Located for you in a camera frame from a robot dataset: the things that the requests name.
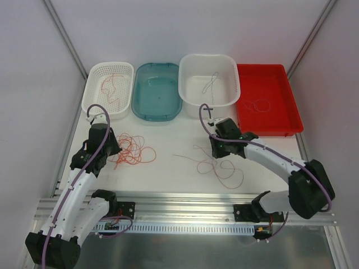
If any orange cable bundle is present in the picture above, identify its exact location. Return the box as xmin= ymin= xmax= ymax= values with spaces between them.
xmin=108 ymin=132 xmax=157 ymax=170

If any thin pink cable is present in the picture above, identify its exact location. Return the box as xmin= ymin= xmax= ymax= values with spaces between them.
xmin=172 ymin=144 xmax=245 ymax=190

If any thin dark blue cable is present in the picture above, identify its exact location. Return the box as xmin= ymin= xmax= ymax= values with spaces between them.
xmin=201 ymin=72 xmax=220 ymax=106

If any red white twisted cable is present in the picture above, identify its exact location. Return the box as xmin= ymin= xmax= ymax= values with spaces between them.
xmin=100 ymin=73 xmax=124 ymax=107

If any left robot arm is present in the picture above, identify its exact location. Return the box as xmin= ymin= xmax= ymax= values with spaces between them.
xmin=25 ymin=123 xmax=121 ymax=268

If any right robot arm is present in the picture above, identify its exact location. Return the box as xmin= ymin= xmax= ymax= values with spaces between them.
xmin=207 ymin=118 xmax=335 ymax=222

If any red plastic tray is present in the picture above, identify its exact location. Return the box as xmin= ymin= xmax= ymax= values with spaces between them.
xmin=236 ymin=64 xmax=303 ymax=137

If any white plastic tub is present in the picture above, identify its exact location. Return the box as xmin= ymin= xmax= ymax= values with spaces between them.
xmin=178 ymin=54 xmax=241 ymax=118

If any white perforated basket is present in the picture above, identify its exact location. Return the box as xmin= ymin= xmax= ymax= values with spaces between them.
xmin=81 ymin=62 xmax=135 ymax=120

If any teal transparent plastic bin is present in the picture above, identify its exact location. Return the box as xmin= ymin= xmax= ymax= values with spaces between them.
xmin=131 ymin=63 xmax=182 ymax=122

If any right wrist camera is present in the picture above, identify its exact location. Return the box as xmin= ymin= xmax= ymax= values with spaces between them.
xmin=207 ymin=118 xmax=223 ymax=127

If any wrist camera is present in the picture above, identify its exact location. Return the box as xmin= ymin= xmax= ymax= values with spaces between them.
xmin=207 ymin=118 xmax=223 ymax=127
xmin=86 ymin=113 xmax=108 ymax=125

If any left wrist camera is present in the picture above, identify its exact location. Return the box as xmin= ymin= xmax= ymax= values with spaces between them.
xmin=86 ymin=113 xmax=108 ymax=125

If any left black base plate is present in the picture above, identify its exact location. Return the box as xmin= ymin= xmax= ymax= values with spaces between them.
xmin=113 ymin=201 xmax=136 ymax=219

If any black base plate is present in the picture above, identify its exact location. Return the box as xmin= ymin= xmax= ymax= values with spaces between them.
xmin=233 ymin=204 xmax=284 ymax=223
xmin=113 ymin=201 xmax=136 ymax=219

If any aluminium mounting rail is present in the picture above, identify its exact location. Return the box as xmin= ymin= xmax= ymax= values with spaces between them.
xmin=34 ymin=190 xmax=339 ymax=226

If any white slotted cable duct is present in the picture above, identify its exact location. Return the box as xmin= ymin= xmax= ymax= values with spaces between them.
xmin=92 ymin=222 xmax=255 ymax=235

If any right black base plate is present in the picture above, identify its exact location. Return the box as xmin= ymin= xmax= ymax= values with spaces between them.
xmin=233 ymin=204 xmax=284 ymax=223

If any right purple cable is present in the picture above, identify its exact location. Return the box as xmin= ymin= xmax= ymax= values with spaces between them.
xmin=198 ymin=103 xmax=333 ymax=212

